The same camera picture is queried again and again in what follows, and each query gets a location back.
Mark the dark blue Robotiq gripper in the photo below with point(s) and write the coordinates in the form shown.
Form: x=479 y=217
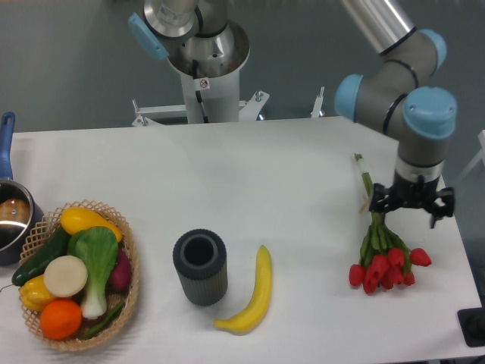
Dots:
x=417 y=194

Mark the red tulip bouquet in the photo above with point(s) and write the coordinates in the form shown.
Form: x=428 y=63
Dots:
x=385 y=260

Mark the dark grey ribbed vase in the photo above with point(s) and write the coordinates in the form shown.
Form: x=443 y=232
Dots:
x=200 y=259

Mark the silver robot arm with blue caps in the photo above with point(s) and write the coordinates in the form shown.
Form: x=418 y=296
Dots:
x=208 y=50

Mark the black device at table edge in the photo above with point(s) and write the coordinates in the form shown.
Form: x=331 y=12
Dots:
x=472 y=325

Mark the yellow banana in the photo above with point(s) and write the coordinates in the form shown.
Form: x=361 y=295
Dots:
x=252 y=315

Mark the purple red onion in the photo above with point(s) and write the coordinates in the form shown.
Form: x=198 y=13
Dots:
x=121 y=274

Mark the green bok choy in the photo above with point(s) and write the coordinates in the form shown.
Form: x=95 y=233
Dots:
x=97 y=248

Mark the yellow squash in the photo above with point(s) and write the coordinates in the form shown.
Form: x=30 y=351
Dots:
x=77 y=219

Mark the woven wicker basket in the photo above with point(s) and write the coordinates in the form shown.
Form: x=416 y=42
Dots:
x=40 y=234

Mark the green bean pod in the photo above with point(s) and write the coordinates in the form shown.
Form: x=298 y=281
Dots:
x=105 y=322

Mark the cream round bun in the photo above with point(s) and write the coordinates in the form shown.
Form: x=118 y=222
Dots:
x=65 y=276

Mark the dark green cucumber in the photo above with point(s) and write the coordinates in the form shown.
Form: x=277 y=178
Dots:
x=54 y=247

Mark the orange fruit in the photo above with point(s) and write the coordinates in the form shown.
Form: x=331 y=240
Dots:
x=60 y=319

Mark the yellow bell pepper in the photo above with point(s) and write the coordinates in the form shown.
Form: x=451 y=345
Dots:
x=34 y=294

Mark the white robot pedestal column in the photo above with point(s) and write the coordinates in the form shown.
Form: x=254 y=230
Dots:
x=211 y=100

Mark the blue handled saucepan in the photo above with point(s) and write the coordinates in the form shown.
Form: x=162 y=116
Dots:
x=19 y=211

